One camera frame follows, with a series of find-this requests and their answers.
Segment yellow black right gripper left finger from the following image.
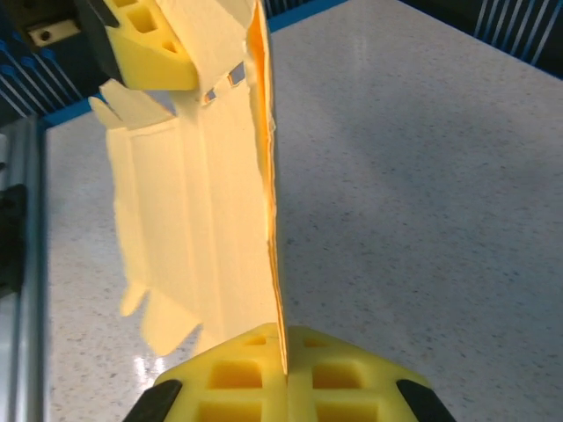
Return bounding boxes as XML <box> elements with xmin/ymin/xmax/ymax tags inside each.
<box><xmin>125</xmin><ymin>323</ymin><xmax>289</xmax><ymax>422</ymax></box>

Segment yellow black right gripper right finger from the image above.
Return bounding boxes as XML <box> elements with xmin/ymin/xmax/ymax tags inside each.
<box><xmin>285</xmin><ymin>324</ymin><xmax>458</xmax><ymax>422</ymax></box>

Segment yellow paper box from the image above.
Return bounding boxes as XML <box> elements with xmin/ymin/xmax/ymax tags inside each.
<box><xmin>87</xmin><ymin>0</ymin><xmax>294</xmax><ymax>375</ymax></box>

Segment long aluminium frame rail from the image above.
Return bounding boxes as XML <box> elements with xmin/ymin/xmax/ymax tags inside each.
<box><xmin>0</xmin><ymin>116</ymin><xmax>48</xmax><ymax>422</ymax></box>

